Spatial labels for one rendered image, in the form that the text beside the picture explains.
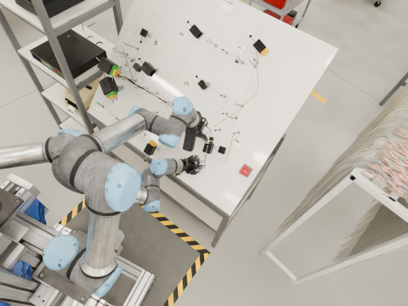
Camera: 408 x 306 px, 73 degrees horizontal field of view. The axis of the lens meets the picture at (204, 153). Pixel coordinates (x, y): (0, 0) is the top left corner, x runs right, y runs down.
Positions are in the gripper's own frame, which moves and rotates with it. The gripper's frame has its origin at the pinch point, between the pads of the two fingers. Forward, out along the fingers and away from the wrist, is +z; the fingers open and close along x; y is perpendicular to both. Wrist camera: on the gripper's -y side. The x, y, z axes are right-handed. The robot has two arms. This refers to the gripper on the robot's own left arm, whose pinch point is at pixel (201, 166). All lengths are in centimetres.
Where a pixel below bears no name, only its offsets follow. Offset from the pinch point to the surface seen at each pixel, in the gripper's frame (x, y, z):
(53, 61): 95, -51, -45
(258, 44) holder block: 41, 56, 2
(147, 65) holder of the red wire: 62, 1, -19
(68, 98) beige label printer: 89, -80, -26
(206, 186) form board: -9.3, -8.1, 7.8
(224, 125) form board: 16.5, 18.3, 8.0
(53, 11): 95, -14, -59
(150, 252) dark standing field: -34, -103, 28
